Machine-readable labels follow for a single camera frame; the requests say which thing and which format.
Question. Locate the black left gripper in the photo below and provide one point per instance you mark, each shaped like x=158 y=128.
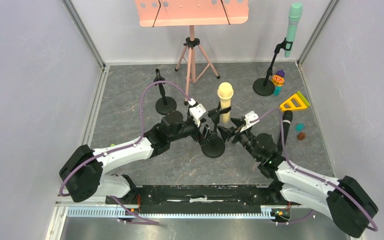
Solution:
x=203 y=138

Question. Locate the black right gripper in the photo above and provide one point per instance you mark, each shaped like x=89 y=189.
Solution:
x=226 y=135

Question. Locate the yellow microphone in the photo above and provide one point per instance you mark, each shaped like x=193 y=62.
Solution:
x=225 y=93

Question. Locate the black microphone desk stand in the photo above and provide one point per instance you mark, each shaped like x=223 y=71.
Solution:
x=165 y=104

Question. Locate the black microphone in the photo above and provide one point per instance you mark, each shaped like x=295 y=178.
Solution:
x=285 y=123

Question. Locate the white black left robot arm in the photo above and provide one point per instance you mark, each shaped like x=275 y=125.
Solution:
x=84 y=175

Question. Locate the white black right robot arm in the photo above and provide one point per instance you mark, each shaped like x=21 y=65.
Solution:
x=344 y=200

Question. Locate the green microphone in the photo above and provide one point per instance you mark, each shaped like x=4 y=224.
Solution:
x=294 y=16

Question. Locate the pink tripod music stand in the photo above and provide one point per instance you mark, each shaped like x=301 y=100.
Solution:
x=192 y=13

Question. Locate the teal toy block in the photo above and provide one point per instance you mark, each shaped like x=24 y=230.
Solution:
x=277 y=90

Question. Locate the small teal cube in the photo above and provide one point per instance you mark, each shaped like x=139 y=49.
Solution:
x=299 y=127

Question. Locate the yellow triangular toy block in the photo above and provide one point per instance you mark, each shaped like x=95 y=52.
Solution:
x=296 y=102

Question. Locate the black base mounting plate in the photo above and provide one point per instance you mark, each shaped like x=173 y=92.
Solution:
x=203 y=199

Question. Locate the brown round toy piece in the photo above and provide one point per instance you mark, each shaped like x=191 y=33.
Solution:
x=301 y=136

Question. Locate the purple toy block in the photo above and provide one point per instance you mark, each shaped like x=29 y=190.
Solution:
x=280 y=73

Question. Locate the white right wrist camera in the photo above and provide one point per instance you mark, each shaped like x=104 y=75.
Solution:
x=250 y=119

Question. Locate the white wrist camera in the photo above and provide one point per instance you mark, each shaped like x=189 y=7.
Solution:
x=197 y=111
x=250 y=119

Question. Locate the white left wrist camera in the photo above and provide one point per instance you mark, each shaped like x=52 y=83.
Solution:
x=197 y=111

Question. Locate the white slotted cable duct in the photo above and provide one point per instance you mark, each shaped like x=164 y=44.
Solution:
x=119 y=212

